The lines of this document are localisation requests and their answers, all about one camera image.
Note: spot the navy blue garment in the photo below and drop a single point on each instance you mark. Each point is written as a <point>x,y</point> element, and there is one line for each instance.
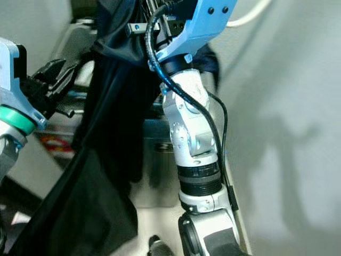
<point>206,60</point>

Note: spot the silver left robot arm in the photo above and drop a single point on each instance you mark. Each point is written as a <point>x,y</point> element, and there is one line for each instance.
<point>10,144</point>

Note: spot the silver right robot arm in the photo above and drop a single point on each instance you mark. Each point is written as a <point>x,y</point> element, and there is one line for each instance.
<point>184,122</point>

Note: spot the dark tinted washer lid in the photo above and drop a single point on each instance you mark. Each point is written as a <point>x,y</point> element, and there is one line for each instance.
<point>85,8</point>

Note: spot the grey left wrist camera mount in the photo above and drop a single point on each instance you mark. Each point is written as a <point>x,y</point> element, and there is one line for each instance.
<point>8,69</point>

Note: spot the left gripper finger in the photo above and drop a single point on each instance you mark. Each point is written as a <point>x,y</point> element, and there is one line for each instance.
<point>50,71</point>
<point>68,82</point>

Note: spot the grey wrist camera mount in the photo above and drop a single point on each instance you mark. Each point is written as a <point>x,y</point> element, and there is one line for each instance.
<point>213,21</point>
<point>8,69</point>

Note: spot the grey top-load washing machine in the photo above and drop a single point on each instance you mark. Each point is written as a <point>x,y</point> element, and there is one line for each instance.
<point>162,186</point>

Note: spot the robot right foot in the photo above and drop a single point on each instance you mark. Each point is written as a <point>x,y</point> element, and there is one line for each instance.
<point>161,248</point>

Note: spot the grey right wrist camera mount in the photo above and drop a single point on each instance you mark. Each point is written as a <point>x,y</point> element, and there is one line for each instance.
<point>213,21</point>

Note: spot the long black garment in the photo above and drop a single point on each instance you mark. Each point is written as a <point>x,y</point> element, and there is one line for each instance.
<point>112,106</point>

